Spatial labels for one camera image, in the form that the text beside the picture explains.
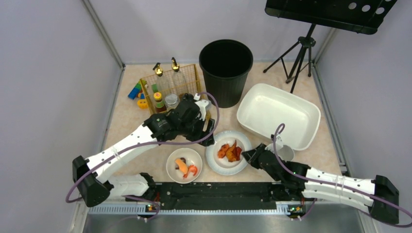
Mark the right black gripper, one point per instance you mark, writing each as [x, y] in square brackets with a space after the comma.
[257, 156]

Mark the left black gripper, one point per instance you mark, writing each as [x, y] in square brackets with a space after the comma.
[199, 129]

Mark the white bowl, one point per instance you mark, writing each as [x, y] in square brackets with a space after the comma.
[178, 162]

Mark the white paper plate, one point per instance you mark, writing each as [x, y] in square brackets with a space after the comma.
[223, 166]

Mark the red sauce bottle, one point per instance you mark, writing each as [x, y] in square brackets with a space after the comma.
[159, 103]

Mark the glass oil bottle dark liquid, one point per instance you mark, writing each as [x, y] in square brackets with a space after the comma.
[179, 80]

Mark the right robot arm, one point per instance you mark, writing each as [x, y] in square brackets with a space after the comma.
[378, 197]

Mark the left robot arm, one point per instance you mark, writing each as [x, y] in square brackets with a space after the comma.
[180, 126]

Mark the fried food pieces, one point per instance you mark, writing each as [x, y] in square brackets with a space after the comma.
[231, 152]

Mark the dark octopus toy piece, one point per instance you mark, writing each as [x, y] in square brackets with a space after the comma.
[181, 160]

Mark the red shrimp toy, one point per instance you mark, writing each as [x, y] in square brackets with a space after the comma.
[192, 169]

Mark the blue mug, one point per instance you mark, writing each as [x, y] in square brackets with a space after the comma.
[286, 153]

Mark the orange food piece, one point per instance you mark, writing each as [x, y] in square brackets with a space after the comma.
[181, 165]

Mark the white rectangular tub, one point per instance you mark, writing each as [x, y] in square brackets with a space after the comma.
[265, 107]

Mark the green toy block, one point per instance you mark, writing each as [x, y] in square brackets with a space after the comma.
[154, 88]

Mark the black trash bin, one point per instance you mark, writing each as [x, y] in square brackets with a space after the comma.
[225, 65]

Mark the blue toy block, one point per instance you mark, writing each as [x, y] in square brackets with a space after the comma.
[133, 93]

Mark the black music stand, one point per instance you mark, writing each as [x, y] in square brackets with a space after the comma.
[359, 16]

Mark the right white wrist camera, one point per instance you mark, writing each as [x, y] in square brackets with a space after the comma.
[276, 147]

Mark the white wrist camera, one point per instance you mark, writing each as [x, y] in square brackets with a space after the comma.
[276, 147]
[204, 105]

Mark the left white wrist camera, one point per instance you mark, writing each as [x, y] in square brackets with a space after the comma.
[204, 105]

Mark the gold wire basket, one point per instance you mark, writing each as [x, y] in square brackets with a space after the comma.
[193, 84]

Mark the metal corner post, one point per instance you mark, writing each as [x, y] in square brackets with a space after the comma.
[103, 32]

